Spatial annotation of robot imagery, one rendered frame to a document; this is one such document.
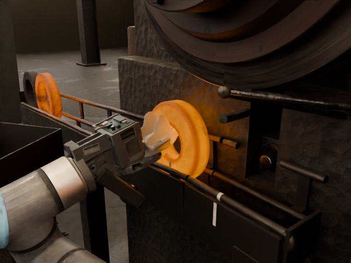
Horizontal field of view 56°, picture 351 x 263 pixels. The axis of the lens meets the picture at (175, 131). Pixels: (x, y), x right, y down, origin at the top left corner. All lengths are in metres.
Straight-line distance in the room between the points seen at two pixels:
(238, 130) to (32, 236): 0.36
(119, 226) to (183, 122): 1.18
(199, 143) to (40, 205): 0.27
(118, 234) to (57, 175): 1.16
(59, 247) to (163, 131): 0.25
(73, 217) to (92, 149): 1.31
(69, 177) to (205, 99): 0.28
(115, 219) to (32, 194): 1.27
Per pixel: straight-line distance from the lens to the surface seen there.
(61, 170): 0.52
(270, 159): 0.57
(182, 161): 0.61
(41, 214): 0.52
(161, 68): 0.73
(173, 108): 0.60
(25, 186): 0.52
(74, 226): 1.76
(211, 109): 0.62
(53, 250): 0.54
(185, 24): 0.45
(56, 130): 0.82
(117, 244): 1.59
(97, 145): 0.53
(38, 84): 1.31
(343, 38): 0.36
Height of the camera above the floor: 0.97
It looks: 19 degrees down
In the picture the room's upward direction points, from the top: straight up
